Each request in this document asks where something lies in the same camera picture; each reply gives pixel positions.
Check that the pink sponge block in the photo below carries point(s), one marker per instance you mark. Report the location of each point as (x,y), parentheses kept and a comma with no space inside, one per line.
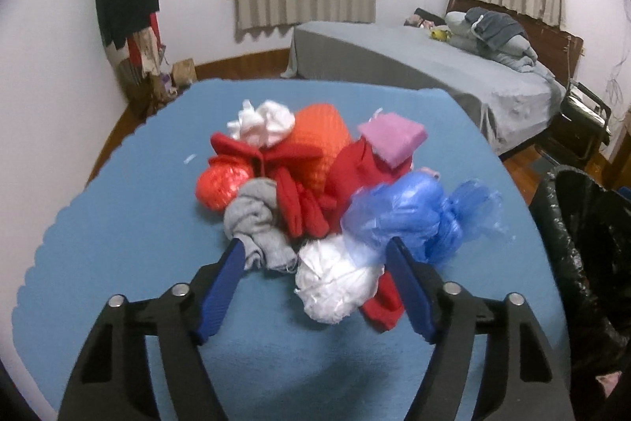
(392,137)

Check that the small pink sock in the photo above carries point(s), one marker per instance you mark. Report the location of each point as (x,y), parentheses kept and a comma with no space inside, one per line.
(431,172)

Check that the orange foam net sleeve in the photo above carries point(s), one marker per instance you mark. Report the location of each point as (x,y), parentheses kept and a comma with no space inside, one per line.
(320,139)

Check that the bed with grey sheet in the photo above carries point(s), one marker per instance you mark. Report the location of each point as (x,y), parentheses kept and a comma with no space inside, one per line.
(508,107)

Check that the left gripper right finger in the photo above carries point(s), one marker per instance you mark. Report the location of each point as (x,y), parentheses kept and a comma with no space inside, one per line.
(520,380)

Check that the grey pillows and clothes pile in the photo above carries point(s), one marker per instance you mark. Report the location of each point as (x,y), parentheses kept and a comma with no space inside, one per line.
(492,35)

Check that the white tissue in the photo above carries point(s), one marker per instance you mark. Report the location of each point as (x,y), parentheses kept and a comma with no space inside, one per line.
(264,126)

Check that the yellow toy on bed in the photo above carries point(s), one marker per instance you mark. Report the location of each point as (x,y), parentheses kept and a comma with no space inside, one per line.
(440,34)

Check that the coat rack with clothes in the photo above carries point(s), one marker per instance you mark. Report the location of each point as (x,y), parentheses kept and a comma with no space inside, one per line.
(130,33)

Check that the white plastic bag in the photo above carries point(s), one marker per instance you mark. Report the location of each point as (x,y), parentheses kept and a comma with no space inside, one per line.
(329,283)

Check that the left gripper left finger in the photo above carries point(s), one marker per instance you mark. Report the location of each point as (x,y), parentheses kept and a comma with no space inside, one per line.
(111,378)

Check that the black lined trash bin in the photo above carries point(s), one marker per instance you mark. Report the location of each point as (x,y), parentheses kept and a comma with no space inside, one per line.
(585,230)

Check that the blue table cloth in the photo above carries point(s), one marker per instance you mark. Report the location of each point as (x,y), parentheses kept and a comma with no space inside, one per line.
(294,344)

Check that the grey sock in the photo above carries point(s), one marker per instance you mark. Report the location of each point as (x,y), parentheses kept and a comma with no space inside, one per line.
(253,218)

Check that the blue plastic bag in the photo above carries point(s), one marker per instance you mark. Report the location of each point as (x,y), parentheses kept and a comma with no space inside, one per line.
(431,223)

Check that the wooden headboard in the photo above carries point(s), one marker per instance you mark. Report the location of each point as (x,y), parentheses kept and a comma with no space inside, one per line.
(558,50)

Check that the brown paper bag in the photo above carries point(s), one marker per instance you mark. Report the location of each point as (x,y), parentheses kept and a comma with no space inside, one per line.
(184,73)

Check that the red plastic bag ball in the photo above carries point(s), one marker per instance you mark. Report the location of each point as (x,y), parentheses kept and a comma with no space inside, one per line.
(219,183)

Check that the red cloth garment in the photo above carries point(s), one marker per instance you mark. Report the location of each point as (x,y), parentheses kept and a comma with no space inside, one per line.
(307,215)

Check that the black folding chair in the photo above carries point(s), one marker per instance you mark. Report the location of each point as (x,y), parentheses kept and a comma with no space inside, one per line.
(578,129)

